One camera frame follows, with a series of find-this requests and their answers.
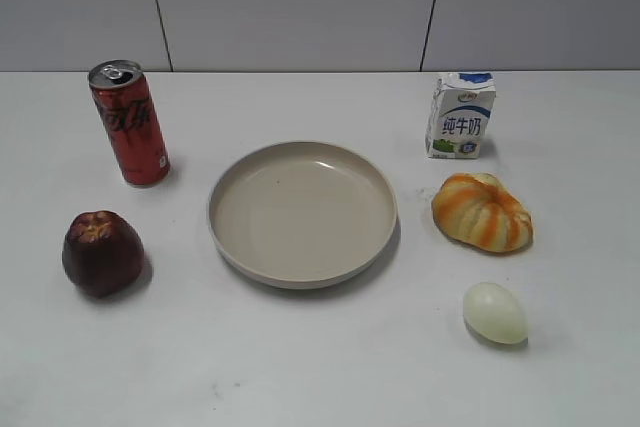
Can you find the white peeled egg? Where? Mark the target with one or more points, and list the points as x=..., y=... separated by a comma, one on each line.
x=495, y=313

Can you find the dark red apple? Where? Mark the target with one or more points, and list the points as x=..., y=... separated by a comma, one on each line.
x=102, y=253

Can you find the red cola can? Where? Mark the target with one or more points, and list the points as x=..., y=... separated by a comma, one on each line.
x=122, y=96

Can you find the white blue milk carton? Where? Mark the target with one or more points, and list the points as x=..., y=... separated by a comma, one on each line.
x=460, y=111

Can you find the beige round plate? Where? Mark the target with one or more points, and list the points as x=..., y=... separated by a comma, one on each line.
x=303, y=215

